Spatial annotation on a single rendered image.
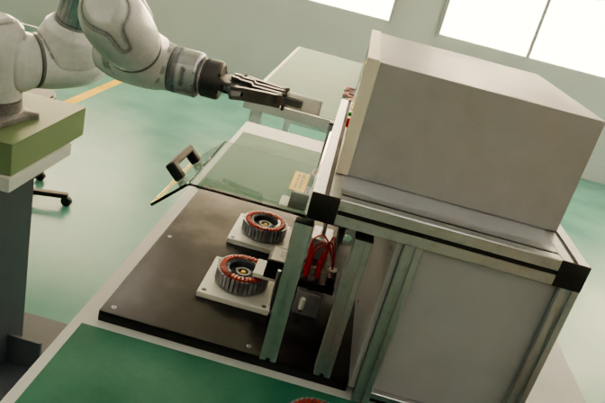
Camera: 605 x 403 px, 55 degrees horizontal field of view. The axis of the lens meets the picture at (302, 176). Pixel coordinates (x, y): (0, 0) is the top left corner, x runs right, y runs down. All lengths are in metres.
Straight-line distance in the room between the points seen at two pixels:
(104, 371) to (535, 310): 0.71
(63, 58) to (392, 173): 1.05
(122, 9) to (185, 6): 5.13
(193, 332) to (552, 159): 0.69
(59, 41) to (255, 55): 4.35
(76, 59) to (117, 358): 0.94
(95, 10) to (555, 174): 0.78
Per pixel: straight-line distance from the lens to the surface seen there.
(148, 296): 1.18
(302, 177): 1.08
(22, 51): 1.70
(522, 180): 1.03
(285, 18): 5.86
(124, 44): 1.00
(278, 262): 1.17
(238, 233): 1.43
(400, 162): 0.99
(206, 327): 1.13
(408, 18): 5.79
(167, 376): 1.05
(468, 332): 1.03
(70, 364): 1.06
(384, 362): 1.06
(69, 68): 1.75
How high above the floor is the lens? 1.46
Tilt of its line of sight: 21 degrees down
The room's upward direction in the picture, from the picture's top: 15 degrees clockwise
